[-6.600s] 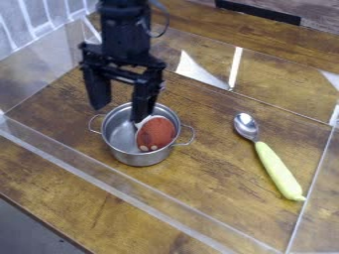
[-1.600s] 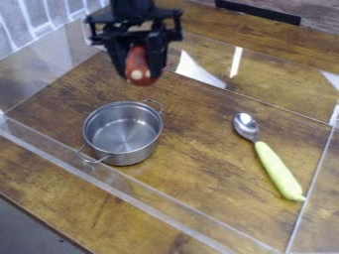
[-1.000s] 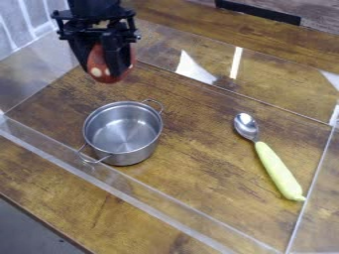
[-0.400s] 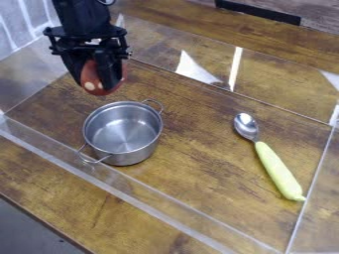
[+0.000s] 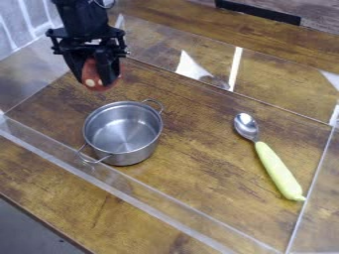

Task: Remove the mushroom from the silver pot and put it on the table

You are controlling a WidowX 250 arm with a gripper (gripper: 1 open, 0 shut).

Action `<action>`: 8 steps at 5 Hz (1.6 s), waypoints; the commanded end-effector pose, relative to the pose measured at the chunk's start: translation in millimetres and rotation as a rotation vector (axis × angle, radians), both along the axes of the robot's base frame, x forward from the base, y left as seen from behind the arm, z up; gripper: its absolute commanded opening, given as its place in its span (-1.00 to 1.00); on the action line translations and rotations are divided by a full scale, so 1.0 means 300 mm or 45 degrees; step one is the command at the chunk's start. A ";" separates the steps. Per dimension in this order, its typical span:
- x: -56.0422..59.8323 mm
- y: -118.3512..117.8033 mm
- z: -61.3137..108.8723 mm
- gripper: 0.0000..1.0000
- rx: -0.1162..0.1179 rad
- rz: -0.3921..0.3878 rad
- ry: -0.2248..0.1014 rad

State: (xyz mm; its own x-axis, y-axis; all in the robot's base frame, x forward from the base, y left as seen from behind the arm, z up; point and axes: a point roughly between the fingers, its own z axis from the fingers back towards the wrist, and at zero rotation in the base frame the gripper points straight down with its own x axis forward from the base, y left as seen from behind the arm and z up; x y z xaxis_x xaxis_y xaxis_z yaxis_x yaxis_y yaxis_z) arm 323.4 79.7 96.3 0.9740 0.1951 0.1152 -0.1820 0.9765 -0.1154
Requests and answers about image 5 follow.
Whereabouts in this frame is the black cable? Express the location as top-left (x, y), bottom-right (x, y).
top-left (91, 0), bottom-right (117, 10)

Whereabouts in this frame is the black bar in background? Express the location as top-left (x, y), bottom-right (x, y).
top-left (215, 0), bottom-right (301, 26)

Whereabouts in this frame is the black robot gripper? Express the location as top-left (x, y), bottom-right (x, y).
top-left (45, 0), bottom-right (127, 87)

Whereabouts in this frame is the small silver pot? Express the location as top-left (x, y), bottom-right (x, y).
top-left (77, 98), bottom-right (164, 166)

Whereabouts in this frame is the red toy mushroom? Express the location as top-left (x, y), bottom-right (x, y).
top-left (81, 58), bottom-right (121, 92)

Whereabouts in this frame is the spoon with yellow handle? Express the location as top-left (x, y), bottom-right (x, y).
top-left (233, 113), bottom-right (305, 201)

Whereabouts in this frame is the clear acrylic barrier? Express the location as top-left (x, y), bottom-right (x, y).
top-left (0, 0), bottom-right (339, 254)

